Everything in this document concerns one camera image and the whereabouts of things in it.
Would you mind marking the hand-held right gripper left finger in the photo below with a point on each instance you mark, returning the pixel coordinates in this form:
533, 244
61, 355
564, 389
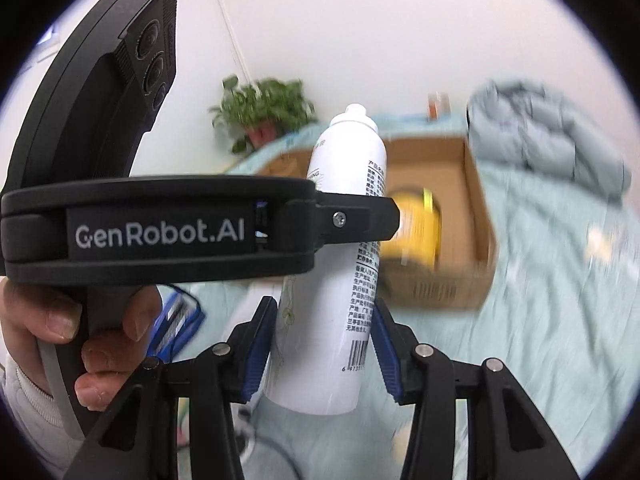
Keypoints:
257, 355

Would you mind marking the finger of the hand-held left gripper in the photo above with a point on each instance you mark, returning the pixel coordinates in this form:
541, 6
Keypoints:
360, 217

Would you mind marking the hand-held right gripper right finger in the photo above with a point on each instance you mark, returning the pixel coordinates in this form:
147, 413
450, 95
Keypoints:
385, 360

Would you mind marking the yellow label bottle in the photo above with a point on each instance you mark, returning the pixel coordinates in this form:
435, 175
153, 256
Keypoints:
417, 225

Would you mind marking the white spray bottle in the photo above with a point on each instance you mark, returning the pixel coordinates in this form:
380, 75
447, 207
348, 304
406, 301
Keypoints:
330, 310

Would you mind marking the blue stapler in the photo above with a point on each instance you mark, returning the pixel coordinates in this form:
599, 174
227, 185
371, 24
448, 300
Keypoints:
175, 317

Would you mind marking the large cardboard box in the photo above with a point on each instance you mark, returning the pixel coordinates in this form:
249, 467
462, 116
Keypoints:
450, 180

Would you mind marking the person's left forearm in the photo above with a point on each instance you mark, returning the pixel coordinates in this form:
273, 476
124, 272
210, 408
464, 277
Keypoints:
25, 420

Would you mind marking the person's left hand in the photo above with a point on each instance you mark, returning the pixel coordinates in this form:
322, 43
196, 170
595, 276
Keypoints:
45, 315

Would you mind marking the orange label glass jar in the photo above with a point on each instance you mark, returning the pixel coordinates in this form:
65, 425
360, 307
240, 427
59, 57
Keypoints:
438, 106

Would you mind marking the potted plant in red pot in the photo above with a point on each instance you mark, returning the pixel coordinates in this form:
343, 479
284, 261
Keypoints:
265, 105

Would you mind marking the light blue quilt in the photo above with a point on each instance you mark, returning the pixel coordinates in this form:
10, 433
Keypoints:
525, 310

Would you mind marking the light blue padded jacket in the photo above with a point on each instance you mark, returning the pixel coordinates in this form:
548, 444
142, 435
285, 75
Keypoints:
540, 130

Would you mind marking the white wall conduit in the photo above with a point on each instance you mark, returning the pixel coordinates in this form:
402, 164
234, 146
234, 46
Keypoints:
230, 30

